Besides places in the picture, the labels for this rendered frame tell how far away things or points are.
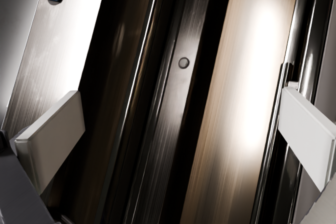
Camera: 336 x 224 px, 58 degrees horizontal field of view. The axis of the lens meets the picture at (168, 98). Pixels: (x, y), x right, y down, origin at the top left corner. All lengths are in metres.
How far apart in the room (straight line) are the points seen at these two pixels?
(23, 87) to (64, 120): 0.64
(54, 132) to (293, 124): 0.13
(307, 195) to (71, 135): 0.25
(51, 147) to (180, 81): 0.42
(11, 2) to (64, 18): 1.75
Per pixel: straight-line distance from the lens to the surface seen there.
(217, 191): 0.52
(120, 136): 0.55
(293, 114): 0.18
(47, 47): 0.80
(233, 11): 0.60
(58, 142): 0.17
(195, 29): 0.58
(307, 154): 0.17
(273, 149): 0.40
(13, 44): 2.53
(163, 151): 0.56
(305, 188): 0.35
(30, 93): 0.80
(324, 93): 0.36
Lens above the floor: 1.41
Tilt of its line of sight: 28 degrees up
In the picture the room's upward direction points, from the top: 80 degrees counter-clockwise
